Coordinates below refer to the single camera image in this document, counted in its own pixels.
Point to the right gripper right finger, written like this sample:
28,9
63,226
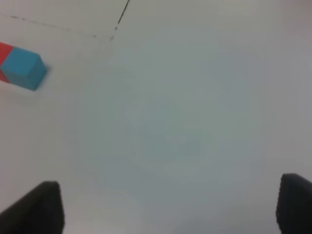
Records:
294,205

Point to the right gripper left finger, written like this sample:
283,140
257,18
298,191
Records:
40,211

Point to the blue block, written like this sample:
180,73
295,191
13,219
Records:
24,68

